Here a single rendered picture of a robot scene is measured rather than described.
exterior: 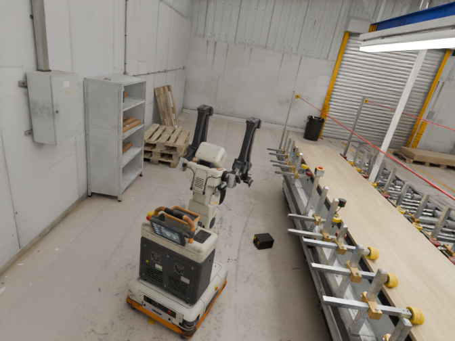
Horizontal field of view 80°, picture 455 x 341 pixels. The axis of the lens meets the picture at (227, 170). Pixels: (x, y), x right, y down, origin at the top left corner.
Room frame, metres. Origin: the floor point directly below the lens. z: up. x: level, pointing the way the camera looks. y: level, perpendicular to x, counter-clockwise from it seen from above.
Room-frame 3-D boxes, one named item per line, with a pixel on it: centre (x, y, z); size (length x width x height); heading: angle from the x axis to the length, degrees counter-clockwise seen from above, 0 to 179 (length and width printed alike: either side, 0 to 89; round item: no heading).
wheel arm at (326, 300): (1.10, -0.86, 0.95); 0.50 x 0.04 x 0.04; 91
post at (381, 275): (1.15, -0.87, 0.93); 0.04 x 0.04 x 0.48; 1
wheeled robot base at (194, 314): (1.80, 0.23, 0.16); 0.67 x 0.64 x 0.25; 159
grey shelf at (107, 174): (3.61, 1.58, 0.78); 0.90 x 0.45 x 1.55; 1
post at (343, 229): (1.65, -0.86, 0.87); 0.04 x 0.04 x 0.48; 1
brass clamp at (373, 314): (1.12, -0.87, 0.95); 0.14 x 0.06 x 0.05; 1
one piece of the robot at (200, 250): (1.72, 0.26, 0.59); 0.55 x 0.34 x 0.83; 69
